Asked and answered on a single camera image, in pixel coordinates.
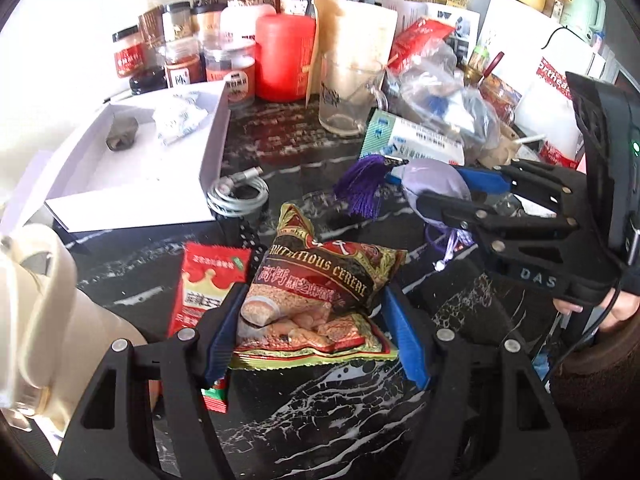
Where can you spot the kraft paper pouch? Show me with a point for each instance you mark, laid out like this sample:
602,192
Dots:
355,31

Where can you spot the brown powder jar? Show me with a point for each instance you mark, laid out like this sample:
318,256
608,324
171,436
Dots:
151,26

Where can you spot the chenpi spice jar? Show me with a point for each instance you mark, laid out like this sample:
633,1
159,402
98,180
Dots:
183,63

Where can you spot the gold jar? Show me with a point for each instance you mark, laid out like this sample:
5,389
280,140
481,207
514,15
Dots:
205,20

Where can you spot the red canister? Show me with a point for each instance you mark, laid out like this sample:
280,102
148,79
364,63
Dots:
284,46

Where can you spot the red snack packet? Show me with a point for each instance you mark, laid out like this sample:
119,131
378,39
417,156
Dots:
207,274

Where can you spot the glass mug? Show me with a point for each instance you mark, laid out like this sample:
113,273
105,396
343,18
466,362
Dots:
349,89

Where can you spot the clear plastic bag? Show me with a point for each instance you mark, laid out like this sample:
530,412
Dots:
427,91

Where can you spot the white printed pastry packet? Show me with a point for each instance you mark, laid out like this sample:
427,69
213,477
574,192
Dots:
177,116

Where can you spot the red label sauce jar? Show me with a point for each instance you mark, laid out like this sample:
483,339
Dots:
128,51

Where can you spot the black lid dark jar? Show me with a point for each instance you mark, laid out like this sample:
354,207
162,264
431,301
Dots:
148,80

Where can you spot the nutritious cereal packet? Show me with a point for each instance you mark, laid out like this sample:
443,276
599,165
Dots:
310,302

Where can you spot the white open gift box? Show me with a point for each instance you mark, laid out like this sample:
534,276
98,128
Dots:
86,187

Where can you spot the seed jar black lid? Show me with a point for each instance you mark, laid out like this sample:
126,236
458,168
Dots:
176,19

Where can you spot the blue white medicine box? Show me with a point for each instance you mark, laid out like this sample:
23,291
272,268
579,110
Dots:
390,135

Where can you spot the white paper shopping bag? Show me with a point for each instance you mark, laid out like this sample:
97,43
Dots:
538,53

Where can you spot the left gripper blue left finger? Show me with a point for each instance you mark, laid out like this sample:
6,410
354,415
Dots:
219,334

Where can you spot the lavender drawstring pouch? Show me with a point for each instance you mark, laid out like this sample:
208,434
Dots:
359,186

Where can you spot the red goji packet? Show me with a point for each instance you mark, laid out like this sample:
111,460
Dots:
413,40

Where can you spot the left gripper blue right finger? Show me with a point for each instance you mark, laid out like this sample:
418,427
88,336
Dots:
409,334

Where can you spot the cream electric kettle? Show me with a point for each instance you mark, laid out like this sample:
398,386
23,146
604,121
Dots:
53,336

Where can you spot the black polka dot scrunchie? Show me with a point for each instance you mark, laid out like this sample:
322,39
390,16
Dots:
249,239

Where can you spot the orange label clear jar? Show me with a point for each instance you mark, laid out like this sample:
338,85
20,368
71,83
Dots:
232,62

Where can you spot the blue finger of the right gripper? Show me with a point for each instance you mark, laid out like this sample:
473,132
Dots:
486,181
452,212

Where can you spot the pink jar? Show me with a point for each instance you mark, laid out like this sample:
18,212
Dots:
239,22

